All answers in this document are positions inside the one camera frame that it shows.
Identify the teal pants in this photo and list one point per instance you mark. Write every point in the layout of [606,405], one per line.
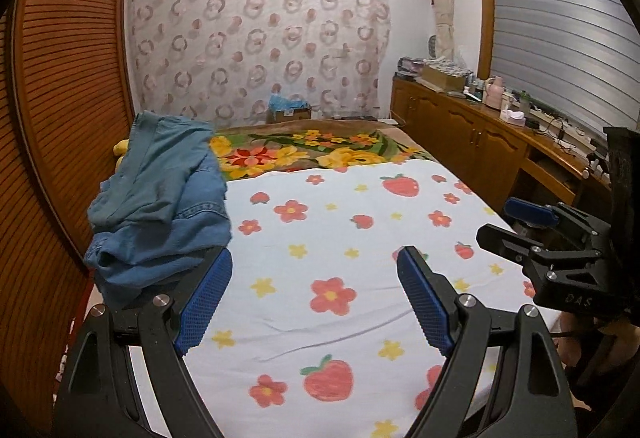
[155,168]

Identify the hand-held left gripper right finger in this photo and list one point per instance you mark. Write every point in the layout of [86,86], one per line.
[425,303]

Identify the pink tissue box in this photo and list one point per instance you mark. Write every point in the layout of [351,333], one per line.
[514,117]

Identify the pink kettle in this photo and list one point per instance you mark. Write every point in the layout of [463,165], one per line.
[494,94]

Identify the stack of patterned boxes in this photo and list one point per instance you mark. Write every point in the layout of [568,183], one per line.
[410,68]

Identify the brown floral blanket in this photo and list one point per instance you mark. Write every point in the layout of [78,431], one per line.
[300,153]

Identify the cardboard box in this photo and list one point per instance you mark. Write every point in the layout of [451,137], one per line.
[440,78]

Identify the wooden louvered wardrobe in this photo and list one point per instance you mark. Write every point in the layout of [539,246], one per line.
[60,93]

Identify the white floral towel blanket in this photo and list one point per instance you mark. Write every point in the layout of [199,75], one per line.
[350,228]

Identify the grey window blind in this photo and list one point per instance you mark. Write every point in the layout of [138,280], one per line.
[550,18]

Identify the blue denim jeans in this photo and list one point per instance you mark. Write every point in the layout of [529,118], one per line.
[145,268]

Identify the yellow plush toy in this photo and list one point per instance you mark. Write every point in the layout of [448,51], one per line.
[120,148]

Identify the circle patterned curtain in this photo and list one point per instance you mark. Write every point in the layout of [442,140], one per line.
[250,43]

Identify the wooden window frame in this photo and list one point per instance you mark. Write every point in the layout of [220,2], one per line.
[484,18]

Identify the green bottle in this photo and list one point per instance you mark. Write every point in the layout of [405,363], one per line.
[525,102]

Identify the wooden sideboard cabinet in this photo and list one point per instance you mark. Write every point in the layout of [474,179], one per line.
[450,128]

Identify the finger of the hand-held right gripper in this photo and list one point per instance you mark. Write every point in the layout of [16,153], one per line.
[530,213]
[505,240]

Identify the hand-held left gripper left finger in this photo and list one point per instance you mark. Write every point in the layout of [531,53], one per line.
[205,303]

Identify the box with blue bag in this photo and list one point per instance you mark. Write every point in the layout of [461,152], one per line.
[287,110]

